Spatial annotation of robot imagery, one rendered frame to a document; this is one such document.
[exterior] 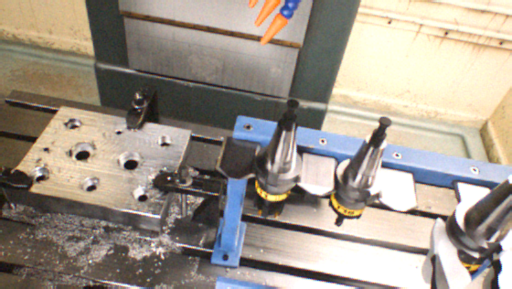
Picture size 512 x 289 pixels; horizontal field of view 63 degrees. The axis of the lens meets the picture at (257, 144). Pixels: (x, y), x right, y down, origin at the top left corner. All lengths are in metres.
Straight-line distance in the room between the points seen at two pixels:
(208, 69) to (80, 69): 0.76
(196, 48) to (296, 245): 0.57
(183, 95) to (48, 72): 0.70
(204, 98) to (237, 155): 0.69
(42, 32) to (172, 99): 0.73
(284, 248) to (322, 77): 0.51
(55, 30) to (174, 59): 0.75
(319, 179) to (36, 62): 1.48
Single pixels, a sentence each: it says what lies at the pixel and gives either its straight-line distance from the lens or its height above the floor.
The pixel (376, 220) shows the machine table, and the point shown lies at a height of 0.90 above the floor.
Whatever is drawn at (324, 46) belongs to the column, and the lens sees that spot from 1.12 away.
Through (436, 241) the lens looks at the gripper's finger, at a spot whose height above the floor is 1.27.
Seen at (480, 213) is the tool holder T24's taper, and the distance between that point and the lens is 0.48.
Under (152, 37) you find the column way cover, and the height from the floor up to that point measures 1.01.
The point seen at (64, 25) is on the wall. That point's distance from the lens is 1.80.
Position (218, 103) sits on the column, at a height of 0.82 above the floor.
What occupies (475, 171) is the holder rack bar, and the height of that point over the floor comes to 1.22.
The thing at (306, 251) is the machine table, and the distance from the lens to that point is 0.88.
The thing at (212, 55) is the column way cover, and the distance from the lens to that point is 1.14.
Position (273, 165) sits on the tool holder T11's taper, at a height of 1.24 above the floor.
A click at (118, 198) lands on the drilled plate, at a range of 0.82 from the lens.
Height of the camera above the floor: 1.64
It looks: 46 degrees down
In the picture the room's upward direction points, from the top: 10 degrees clockwise
